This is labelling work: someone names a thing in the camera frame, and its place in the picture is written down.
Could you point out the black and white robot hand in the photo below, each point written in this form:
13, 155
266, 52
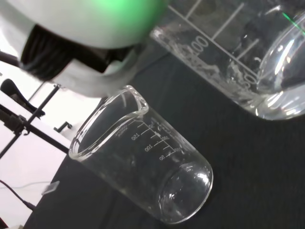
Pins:
95, 21

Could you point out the empty clear glass beaker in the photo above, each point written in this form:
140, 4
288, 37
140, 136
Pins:
143, 167

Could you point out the black tripod stand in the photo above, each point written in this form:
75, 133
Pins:
47, 139

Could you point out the small clear plastic piece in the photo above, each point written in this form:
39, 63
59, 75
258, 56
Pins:
50, 187

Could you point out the black bench cloth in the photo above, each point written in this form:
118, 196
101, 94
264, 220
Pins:
238, 155

